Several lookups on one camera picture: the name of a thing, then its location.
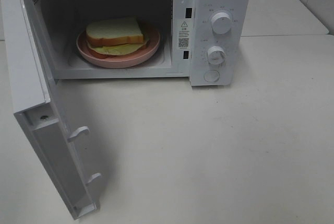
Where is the pink round plate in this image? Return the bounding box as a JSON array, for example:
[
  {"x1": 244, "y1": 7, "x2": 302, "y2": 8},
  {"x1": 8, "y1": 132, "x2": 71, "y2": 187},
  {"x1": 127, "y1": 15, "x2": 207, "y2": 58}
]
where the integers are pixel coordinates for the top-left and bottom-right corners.
[{"x1": 76, "y1": 26, "x2": 161, "y2": 68}]

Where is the sandwich with lettuce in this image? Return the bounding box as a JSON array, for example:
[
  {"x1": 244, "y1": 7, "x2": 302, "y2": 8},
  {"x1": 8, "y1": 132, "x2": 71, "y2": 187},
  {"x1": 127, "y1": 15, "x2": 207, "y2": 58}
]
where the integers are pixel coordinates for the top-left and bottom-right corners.
[{"x1": 86, "y1": 17, "x2": 150, "y2": 58}]

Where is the white microwave door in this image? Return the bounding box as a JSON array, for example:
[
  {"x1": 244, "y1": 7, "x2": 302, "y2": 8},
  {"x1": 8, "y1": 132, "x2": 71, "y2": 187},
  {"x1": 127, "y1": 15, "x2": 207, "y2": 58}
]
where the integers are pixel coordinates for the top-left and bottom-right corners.
[{"x1": 1, "y1": 0, "x2": 100, "y2": 219}]

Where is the round white door button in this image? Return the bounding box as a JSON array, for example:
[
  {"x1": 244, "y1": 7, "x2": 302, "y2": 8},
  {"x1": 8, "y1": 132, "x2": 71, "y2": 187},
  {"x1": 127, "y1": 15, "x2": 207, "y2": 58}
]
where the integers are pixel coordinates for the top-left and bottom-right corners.
[{"x1": 204, "y1": 70, "x2": 220, "y2": 82}]

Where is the white warning sticker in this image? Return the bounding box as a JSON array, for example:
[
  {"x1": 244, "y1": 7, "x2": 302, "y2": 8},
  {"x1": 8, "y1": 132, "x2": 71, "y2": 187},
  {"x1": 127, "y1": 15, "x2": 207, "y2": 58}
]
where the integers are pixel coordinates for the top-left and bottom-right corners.
[{"x1": 177, "y1": 18, "x2": 193, "y2": 50}]

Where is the white lower microwave knob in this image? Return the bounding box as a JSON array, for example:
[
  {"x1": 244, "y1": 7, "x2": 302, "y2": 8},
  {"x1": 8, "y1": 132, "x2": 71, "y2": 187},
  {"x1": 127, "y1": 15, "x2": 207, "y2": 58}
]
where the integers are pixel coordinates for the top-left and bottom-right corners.
[{"x1": 207, "y1": 46, "x2": 225, "y2": 65}]

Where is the white microwave knob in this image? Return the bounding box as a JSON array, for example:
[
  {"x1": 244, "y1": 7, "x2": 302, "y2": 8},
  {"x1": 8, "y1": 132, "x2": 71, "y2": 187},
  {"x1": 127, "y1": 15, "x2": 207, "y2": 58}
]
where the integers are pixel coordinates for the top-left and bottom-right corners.
[
  {"x1": 211, "y1": 11, "x2": 232, "y2": 34},
  {"x1": 207, "y1": 46, "x2": 225, "y2": 65}
]

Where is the white microwave oven body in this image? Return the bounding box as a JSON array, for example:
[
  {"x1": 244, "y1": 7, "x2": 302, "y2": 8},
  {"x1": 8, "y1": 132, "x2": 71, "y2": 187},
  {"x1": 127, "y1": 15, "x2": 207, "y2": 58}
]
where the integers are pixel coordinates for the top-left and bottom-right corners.
[{"x1": 34, "y1": 0, "x2": 248, "y2": 86}]

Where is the white upper microwave knob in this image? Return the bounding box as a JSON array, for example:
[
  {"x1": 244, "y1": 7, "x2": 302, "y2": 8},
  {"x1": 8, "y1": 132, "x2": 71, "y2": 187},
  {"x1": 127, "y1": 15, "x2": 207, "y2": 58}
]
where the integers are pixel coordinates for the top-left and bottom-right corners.
[{"x1": 211, "y1": 11, "x2": 232, "y2": 34}]

